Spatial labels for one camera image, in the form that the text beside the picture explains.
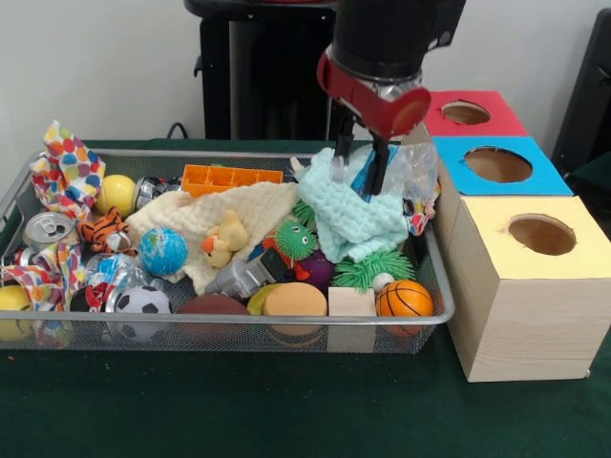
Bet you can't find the orange toy basketball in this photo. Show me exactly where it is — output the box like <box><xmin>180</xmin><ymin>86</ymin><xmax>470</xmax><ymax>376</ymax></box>
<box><xmin>375</xmin><ymin>280</ymin><xmax>434</xmax><ymax>318</ymax></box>

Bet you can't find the mint green knitted cloth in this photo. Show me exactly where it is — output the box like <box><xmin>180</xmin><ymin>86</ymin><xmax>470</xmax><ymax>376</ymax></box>
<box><xmin>296</xmin><ymin>146</ymin><xmax>411</xmax><ymax>263</ymax></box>

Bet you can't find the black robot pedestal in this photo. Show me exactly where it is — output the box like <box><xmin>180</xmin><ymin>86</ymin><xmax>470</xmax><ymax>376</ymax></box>
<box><xmin>183</xmin><ymin>0</ymin><xmax>345</xmax><ymax>141</ymax></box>

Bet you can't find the cream knitted cloth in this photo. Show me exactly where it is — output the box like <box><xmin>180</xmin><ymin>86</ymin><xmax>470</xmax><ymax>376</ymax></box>
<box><xmin>124</xmin><ymin>180</ymin><xmax>301</xmax><ymax>295</ymax></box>

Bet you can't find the dark green tablecloth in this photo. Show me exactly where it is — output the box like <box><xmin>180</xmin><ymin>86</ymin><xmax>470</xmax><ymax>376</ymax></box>
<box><xmin>0</xmin><ymin>137</ymin><xmax>611</xmax><ymax>458</ymax></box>

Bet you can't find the black and white soccer ball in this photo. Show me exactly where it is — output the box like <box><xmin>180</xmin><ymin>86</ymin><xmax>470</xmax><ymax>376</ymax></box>
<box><xmin>114</xmin><ymin>285</ymin><xmax>172</xmax><ymax>315</ymax></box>

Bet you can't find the black flat panel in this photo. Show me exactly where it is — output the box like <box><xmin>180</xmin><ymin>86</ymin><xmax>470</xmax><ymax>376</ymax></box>
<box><xmin>553</xmin><ymin>8</ymin><xmax>611</xmax><ymax>176</ymax></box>

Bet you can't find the orange foam disc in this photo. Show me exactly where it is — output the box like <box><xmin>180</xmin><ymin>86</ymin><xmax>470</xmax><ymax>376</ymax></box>
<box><xmin>263</xmin><ymin>281</ymin><xmax>329</xmax><ymax>317</ymax></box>

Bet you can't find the blue globe ball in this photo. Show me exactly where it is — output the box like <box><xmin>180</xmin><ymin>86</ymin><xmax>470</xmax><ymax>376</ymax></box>
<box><xmin>137</xmin><ymin>227</ymin><xmax>190</xmax><ymax>277</ymax></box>

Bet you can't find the wooden box with three holes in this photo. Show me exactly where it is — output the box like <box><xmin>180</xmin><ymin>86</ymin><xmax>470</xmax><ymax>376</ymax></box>
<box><xmin>403</xmin><ymin>89</ymin><xmax>611</xmax><ymax>383</ymax></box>

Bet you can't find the plain wooden cube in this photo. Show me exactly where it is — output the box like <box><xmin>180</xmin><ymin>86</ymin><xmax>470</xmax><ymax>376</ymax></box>
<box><xmin>327</xmin><ymin>286</ymin><xmax>378</xmax><ymax>317</ymax></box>

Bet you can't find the clear packet with blue label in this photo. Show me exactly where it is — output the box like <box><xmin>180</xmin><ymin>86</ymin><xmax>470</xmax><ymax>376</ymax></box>
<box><xmin>350</xmin><ymin>140</ymin><xmax>439</xmax><ymax>201</ymax></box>

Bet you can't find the silver wire mesh bin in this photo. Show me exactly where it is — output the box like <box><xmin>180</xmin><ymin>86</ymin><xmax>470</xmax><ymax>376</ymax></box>
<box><xmin>0</xmin><ymin>148</ymin><xmax>456</xmax><ymax>355</ymax></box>

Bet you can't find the brown toy football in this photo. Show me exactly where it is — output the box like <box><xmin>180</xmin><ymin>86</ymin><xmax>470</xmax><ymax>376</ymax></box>
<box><xmin>177</xmin><ymin>294</ymin><xmax>250</xmax><ymax>316</ymax></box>

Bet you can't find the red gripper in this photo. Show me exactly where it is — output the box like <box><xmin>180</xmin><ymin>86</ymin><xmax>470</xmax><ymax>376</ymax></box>
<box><xmin>317</xmin><ymin>50</ymin><xmax>433</xmax><ymax>196</ymax></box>

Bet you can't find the yellow plush toy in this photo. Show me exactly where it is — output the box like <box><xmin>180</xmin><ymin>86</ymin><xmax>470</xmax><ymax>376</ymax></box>
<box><xmin>200</xmin><ymin>209</ymin><xmax>250</xmax><ymax>269</ymax></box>

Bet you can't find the orange plastic building block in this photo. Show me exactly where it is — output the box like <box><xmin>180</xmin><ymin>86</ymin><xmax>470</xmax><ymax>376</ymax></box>
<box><xmin>181</xmin><ymin>164</ymin><xmax>284</xmax><ymax>198</ymax></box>

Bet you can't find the neighbouring green table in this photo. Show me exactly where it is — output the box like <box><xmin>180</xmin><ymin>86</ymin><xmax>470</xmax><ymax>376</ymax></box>
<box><xmin>567</xmin><ymin>151</ymin><xmax>611</xmax><ymax>198</ymax></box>

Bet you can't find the black cable behind table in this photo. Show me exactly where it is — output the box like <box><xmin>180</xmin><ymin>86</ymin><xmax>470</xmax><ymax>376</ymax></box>
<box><xmin>166</xmin><ymin>122</ymin><xmax>197</xmax><ymax>141</ymax></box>

